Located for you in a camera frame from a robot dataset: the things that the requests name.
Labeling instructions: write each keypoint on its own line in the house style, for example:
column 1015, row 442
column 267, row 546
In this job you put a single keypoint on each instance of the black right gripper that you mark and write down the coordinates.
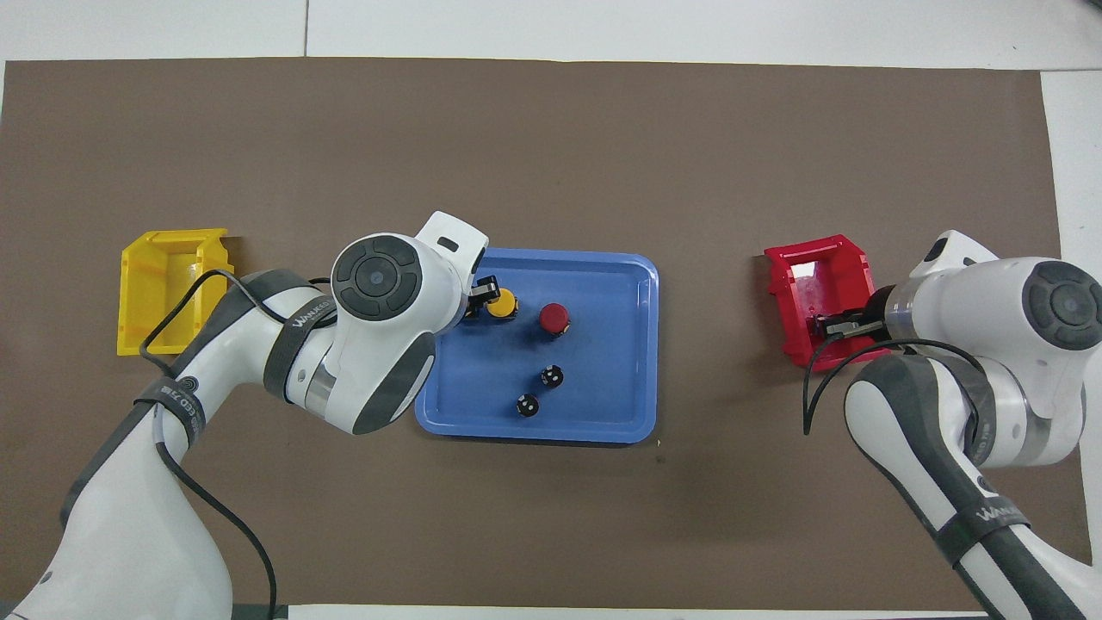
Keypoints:
column 868, row 323

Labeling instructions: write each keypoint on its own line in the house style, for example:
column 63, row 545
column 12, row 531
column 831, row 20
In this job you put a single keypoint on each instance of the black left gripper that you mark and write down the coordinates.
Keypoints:
column 472, row 301

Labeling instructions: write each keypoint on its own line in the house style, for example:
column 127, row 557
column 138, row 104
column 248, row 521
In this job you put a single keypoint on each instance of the yellow push button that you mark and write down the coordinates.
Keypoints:
column 503, row 303

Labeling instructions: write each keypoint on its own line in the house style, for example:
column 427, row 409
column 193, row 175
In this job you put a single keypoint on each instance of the red push button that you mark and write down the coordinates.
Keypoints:
column 554, row 317

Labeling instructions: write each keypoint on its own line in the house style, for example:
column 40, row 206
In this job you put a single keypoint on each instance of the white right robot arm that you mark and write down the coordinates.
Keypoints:
column 990, row 319

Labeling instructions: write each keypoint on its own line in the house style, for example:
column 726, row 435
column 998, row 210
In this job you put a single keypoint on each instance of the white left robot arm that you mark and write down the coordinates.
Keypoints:
column 379, row 344

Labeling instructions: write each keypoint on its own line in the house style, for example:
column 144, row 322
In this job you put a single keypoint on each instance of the red plastic bin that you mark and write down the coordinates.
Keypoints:
column 814, row 280

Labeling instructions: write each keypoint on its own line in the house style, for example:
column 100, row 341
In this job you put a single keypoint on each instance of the black cylindrical capacitor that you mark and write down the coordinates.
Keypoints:
column 552, row 376
column 528, row 405

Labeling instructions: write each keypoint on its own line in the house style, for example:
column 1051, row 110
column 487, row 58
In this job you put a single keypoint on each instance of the blue plastic tray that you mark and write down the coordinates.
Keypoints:
column 603, row 396

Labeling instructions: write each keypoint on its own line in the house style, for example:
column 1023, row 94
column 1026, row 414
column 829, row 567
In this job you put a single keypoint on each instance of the brown paper mat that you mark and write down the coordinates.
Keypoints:
column 551, row 138

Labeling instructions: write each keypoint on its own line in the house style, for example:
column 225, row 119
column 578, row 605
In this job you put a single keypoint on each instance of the yellow plastic bin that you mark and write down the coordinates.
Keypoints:
column 164, row 293

